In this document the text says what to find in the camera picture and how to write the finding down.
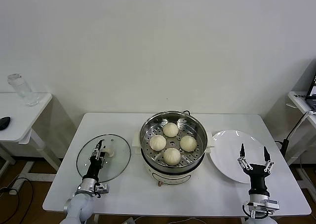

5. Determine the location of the glass lid with cream handle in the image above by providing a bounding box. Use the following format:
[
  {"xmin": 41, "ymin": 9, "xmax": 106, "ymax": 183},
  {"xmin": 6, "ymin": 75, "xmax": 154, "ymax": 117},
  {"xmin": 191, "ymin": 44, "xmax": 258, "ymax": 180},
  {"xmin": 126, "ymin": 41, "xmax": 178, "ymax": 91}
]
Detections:
[{"xmin": 76, "ymin": 134, "xmax": 132, "ymax": 184}]

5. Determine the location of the white round plate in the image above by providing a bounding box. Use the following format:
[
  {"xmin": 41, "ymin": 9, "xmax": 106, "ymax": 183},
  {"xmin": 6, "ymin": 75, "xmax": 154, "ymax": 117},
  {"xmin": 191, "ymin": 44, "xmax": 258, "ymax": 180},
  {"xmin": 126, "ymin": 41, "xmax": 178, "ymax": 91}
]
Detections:
[{"xmin": 210, "ymin": 130, "xmax": 272, "ymax": 184}]

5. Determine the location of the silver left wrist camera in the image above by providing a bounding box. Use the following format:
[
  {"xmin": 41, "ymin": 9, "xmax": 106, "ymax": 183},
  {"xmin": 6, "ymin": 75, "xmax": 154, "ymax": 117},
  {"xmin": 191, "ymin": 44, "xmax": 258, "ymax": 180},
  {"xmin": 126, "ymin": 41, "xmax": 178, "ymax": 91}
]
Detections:
[{"xmin": 95, "ymin": 182, "xmax": 110, "ymax": 198}]

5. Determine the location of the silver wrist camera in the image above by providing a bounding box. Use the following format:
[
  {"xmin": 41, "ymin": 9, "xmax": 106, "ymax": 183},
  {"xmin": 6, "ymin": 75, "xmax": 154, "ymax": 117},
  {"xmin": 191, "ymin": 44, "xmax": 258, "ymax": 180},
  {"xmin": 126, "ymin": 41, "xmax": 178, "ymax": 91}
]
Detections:
[
  {"xmin": 248, "ymin": 199, "xmax": 280, "ymax": 212},
  {"xmin": 95, "ymin": 182, "xmax": 110, "ymax": 198}
]

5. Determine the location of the white side table with laptop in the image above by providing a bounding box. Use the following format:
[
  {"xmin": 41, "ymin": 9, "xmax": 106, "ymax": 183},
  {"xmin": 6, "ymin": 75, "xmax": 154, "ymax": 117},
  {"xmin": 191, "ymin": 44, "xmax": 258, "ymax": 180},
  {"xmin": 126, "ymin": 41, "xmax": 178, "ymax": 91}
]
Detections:
[{"xmin": 287, "ymin": 91, "xmax": 316, "ymax": 200}]

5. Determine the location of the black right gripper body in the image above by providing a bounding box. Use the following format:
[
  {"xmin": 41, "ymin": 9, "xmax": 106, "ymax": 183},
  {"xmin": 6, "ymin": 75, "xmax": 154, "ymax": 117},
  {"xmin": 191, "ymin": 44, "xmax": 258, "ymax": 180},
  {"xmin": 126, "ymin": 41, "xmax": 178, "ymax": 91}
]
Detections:
[{"xmin": 243, "ymin": 163, "xmax": 270, "ymax": 195}]

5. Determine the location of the black computer mouse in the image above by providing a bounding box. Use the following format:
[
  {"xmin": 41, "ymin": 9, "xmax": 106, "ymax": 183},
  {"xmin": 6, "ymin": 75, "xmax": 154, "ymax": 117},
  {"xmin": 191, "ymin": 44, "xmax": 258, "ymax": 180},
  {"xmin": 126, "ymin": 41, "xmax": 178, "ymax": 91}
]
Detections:
[{"xmin": 0, "ymin": 116, "xmax": 12, "ymax": 131}]

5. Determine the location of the white cable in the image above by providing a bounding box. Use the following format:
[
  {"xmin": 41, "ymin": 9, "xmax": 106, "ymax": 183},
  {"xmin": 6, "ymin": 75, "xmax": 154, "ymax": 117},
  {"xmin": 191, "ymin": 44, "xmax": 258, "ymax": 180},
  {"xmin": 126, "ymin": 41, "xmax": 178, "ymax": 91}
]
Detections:
[{"xmin": 295, "ymin": 111, "xmax": 316, "ymax": 133}]

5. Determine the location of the perforated stainless steel steamer basket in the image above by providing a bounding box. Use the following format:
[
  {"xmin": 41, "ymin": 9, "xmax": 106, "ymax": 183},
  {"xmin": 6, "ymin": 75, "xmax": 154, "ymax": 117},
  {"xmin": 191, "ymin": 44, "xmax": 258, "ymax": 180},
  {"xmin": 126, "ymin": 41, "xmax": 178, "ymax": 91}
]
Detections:
[{"xmin": 139, "ymin": 111, "xmax": 208, "ymax": 173}]

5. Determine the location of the black cable with adapter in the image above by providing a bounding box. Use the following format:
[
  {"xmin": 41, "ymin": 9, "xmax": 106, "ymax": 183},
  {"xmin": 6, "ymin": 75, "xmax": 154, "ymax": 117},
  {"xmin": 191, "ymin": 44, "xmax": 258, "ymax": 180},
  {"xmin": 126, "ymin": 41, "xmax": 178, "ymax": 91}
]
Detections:
[{"xmin": 275, "ymin": 114, "xmax": 308, "ymax": 160}]

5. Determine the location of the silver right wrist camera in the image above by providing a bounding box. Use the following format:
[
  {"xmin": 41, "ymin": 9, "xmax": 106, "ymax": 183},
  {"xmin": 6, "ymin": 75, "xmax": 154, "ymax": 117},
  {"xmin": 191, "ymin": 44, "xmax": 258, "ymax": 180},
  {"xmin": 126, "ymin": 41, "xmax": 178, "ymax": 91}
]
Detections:
[{"xmin": 248, "ymin": 199, "xmax": 280, "ymax": 212}]

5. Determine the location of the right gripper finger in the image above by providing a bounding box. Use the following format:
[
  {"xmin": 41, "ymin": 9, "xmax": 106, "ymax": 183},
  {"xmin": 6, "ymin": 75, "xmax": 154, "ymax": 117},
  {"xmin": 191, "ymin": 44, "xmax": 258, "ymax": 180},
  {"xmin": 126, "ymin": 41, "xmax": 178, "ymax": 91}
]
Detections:
[
  {"xmin": 237, "ymin": 142, "xmax": 252, "ymax": 172},
  {"xmin": 262, "ymin": 146, "xmax": 275, "ymax": 174}
]

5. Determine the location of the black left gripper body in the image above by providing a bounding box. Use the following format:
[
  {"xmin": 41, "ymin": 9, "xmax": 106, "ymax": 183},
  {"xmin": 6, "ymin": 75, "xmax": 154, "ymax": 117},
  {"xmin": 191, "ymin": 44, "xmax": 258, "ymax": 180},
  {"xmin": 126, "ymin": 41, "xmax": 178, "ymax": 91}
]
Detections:
[{"xmin": 82, "ymin": 156, "xmax": 102, "ymax": 180}]

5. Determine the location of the clear plastic water bottle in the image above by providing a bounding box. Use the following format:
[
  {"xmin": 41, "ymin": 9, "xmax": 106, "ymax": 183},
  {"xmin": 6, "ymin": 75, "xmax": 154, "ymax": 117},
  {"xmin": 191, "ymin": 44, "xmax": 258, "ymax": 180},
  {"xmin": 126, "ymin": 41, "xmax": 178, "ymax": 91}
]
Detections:
[{"xmin": 7, "ymin": 73, "xmax": 40, "ymax": 108}]

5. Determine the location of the black floor cable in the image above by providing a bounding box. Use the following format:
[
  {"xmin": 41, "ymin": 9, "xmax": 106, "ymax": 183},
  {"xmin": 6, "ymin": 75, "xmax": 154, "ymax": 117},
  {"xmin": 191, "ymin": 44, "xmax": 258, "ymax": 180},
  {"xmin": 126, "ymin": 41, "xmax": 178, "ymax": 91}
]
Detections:
[{"xmin": 0, "ymin": 177, "xmax": 34, "ymax": 224}]

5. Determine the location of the dark laptop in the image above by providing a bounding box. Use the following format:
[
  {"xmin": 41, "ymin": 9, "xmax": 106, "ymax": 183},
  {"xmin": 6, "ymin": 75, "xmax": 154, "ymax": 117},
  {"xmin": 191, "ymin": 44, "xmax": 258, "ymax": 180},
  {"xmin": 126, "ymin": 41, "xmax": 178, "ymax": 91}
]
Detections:
[{"xmin": 305, "ymin": 72, "xmax": 316, "ymax": 111}]

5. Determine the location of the white electric cooker pot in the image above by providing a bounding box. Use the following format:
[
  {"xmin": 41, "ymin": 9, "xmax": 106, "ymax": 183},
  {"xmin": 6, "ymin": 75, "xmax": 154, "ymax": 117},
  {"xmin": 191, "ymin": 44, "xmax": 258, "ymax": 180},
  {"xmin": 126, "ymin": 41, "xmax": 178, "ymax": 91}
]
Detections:
[{"xmin": 132, "ymin": 131, "xmax": 215, "ymax": 187}]

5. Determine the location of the white steamed baozi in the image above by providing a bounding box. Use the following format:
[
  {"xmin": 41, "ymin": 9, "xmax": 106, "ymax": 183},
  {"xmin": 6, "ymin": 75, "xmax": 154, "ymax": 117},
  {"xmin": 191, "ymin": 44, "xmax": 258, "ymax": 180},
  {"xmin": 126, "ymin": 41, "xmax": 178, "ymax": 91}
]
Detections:
[
  {"xmin": 150, "ymin": 134, "xmax": 167, "ymax": 152},
  {"xmin": 179, "ymin": 134, "xmax": 198, "ymax": 152},
  {"xmin": 162, "ymin": 122, "xmax": 180, "ymax": 138},
  {"xmin": 163, "ymin": 147, "xmax": 182, "ymax": 167}
]

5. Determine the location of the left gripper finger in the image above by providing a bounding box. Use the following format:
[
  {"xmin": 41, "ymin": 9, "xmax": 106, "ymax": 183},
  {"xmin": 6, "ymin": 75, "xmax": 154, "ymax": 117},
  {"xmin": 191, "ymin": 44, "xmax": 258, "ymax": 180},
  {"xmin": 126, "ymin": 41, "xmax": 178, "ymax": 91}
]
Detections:
[
  {"xmin": 89, "ymin": 144, "xmax": 100, "ymax": 162},
  {"xmin": 98, "ymin": 139, "xmax": 107, "ymax": 162}
]

